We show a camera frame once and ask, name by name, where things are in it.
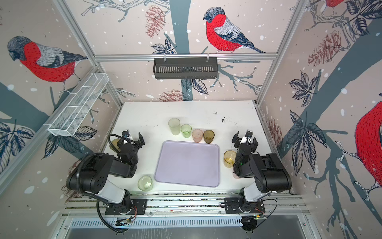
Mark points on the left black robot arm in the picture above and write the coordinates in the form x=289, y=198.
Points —
x=90, y=177

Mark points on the black hanging wire basket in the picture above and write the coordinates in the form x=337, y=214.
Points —
x=185, y=68

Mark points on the lavender plastic tray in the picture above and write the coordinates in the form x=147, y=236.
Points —
x=189, y=163

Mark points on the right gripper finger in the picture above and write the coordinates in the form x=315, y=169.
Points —
x=236, y=139
x=249, y=134

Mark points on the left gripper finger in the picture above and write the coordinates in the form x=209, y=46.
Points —
x=141, y=139
x=126, y=134

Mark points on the tall pale green glass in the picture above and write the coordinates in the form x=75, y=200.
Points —
x=175, y=126

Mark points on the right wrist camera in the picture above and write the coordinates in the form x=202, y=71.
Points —
x=245, y=140

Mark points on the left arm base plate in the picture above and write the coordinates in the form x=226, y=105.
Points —
x=128, y=207

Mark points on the pale green short glass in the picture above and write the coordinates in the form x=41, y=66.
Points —
x=145, y=183

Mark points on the pink faceted glass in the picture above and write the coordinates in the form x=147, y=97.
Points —
x=235, y=176

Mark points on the white mesh wall shelf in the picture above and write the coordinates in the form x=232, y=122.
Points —
x=80, y=103

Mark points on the small bright green glass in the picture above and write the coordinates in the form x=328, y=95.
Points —
x=186, y=130

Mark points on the pale pink textured glass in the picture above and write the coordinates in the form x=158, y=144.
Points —
x=197, y=135

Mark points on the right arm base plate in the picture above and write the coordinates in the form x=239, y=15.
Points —
x=235, y=205

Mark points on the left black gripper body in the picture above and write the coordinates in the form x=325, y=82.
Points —
x=131, y=143

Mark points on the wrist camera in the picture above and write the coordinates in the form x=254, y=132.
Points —
x=245, y=140
x=128, y=139

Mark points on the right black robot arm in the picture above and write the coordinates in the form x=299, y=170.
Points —
x=270, y=176

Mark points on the yellow faceted glass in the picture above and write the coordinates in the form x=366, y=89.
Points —
x=229, y=158

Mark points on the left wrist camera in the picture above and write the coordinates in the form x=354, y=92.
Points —
x=128, y=139

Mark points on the dark amber textured glass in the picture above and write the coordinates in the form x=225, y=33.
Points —
x=208, y=136

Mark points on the olive amber textured glass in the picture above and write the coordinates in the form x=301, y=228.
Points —
x=114, y=145

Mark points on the aluminium front rail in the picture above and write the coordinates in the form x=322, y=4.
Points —
x=193, y=204

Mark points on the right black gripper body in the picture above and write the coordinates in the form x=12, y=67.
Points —
x=244, y=144

